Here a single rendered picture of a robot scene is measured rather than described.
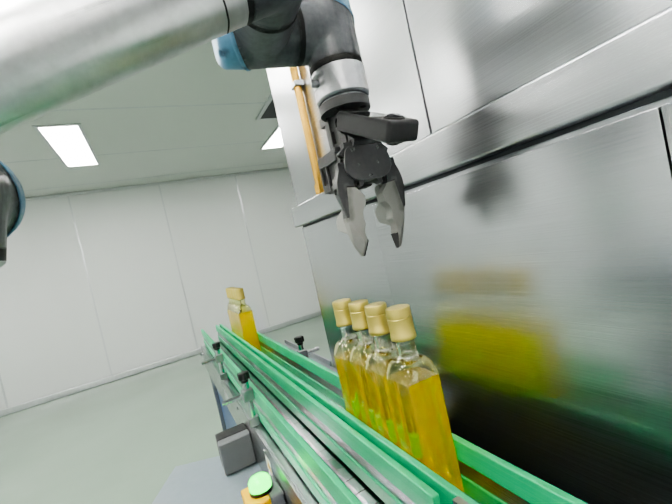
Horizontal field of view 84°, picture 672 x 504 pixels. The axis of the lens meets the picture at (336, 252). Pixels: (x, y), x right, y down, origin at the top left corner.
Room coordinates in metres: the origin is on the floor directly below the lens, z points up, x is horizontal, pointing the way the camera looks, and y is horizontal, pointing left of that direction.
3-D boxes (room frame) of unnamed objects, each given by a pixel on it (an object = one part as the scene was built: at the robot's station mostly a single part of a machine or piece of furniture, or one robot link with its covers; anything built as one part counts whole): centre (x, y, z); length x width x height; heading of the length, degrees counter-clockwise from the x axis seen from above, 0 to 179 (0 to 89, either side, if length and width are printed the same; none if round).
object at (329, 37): (0.53, -0.05, 1.55); 0.09 x 0.08 x 0.11; 109
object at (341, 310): (0.66, 0.01, 1.14); 0.04 x 0.04 x 0.04
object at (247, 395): (0.87, 0.30, 0.94); 0.07 x 0.04 x 0.13; 116
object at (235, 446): (0.96, 0.37, 0.79); 0.08 x 0.08 x 0.08; 26
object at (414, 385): (0.51, -0.06, 0.99); 0.06 x 0.06 x 0.21; 25
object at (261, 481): (0.71, 0.24, 0.84); 0.04 x 0.04 x 0.03
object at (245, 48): (0.48, 0.03, 1.55); 0.11 x 0.11 x 0.08; 19
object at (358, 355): (0.61, -0.02, 0.99); 0.06 x 0.06 x 0.21; 27
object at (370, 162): (0.53, -0.05, 1.39); 0.09 x 0.08 x 0.12; 25
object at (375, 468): (1.20, 0.33, 0.92); 1.75 x 0.01 x 0.08; 26
